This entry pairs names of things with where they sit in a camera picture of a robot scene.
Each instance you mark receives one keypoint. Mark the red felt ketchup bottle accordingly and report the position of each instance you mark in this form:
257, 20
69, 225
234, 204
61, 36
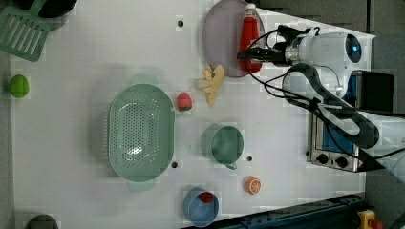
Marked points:
250, 33

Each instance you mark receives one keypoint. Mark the yellow peeled banana toy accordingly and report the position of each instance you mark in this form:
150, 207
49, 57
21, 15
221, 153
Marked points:
212, 80

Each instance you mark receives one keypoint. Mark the green slotted spatula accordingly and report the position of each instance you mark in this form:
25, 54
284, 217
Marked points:
23, 32

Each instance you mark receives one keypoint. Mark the black pot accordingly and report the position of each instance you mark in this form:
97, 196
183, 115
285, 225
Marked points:
55, 12

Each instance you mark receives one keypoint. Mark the red strawberry toy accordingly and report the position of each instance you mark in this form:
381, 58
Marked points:
184, 102

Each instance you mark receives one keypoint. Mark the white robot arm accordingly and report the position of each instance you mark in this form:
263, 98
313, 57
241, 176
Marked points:
319, 69

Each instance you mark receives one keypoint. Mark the yellow red emergency button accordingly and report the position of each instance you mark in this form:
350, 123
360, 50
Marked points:
368, 220

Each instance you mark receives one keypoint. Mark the orange slice toy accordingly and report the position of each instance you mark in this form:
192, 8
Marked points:
253, 185

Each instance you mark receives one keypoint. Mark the green apple toy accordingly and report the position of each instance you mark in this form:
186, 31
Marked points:
19, 86

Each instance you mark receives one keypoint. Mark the black round object lower left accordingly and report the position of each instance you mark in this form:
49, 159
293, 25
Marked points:
42, 222

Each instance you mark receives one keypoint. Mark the green mug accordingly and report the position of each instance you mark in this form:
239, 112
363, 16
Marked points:
223, 143

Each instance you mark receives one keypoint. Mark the green perforated colander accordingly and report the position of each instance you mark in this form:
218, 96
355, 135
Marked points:
141, 132

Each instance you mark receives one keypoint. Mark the small red toy in cup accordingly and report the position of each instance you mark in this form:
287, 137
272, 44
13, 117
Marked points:
206, 197

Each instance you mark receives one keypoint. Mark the blue cup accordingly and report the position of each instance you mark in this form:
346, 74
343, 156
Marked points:
198, 213

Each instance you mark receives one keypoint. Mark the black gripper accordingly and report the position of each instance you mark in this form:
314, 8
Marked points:
277, 53

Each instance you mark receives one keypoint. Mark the lavender round plate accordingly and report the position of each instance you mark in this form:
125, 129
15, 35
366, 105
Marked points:
222, 28

